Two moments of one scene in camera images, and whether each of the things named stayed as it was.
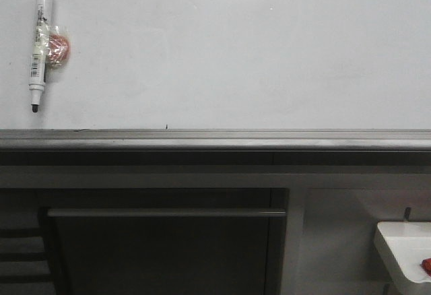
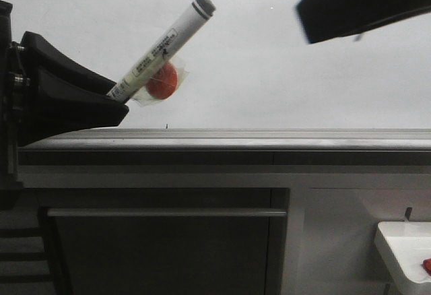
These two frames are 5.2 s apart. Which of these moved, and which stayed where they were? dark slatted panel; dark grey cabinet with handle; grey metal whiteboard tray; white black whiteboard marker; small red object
Moved: white black whiteboard marker
Stayed: grey metal whiteboard tray; dark slatted panel; small red object; dark grey cabinet with handle
